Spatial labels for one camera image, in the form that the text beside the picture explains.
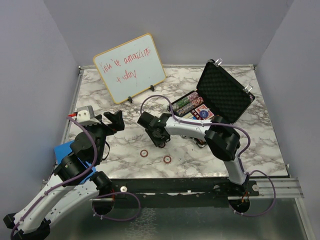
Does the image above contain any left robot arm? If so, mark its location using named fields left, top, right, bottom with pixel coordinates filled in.
left=3, top=106, right=125, bottom=240

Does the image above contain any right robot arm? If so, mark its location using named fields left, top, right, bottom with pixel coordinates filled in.
left=137, top=111, right=248, bottom=196

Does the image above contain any blue small blind button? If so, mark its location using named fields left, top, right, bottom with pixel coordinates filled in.
left=199, top=110, right=209, bottom=119

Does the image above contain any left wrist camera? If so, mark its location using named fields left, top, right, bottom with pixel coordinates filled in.
left=76, top=105, right=100, bottom=126

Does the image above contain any blue plastic box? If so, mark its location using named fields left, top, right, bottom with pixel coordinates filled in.
left=53, top=140, right=91, bottom=182

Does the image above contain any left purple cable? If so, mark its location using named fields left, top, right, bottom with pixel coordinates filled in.
left=9, top=114, right=141, bottom=240

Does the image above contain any white whiteboard yellow frame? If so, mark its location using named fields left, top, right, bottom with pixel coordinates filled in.
left=93, top=33, right=166, bottom=104

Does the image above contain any red 5 poker chip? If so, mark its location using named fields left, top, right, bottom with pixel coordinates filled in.
left=140, top=149, right=149, bottom=158
left=163, top=155, right=172, bottom=164

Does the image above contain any black poker chip case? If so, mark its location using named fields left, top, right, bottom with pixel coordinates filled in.
left=167, top=58, right=255, bottom=124

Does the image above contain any red playing card deck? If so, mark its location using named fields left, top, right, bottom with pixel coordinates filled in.
left=195, top=104, right=215, bottom=120

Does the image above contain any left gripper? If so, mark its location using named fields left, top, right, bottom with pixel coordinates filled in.
left=82, top=110, right=125, bottom=163

